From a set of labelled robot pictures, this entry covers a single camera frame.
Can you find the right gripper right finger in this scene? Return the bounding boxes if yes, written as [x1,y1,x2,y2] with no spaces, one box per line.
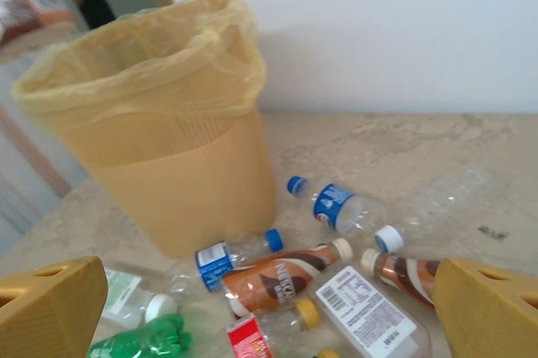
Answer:
[432,257,538,358]

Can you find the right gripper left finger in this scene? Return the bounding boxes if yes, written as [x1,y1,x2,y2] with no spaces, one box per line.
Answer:
[0,255,108,358]

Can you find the clear bottle green label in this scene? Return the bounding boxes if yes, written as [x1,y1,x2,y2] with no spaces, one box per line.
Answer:
[100,267,177,329]

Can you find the crushed clear unlabelled bottle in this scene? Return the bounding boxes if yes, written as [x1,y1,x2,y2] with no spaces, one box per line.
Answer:
[373,164,493,255]

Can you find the Pepsi bottle blue cap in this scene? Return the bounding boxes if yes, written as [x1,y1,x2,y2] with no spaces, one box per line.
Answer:
[287,175,390,238]

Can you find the red label bottle yellow cap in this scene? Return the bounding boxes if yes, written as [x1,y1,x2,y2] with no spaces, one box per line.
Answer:
[225,297,323,358]

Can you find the brown Nescafe coffee bottle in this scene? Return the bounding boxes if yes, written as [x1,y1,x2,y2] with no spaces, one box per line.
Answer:
[221,237,354,319]
[360,247,440,311]

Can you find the yellow plastic waste bin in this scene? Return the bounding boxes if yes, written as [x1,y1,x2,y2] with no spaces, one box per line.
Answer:
[14,0,278,259]

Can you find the square clear bottle white label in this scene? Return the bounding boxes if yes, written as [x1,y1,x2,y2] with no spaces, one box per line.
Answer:
[314,265,432,358]

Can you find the small blue label water bottle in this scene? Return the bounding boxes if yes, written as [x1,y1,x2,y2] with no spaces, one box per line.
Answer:
[194,228,286,294]

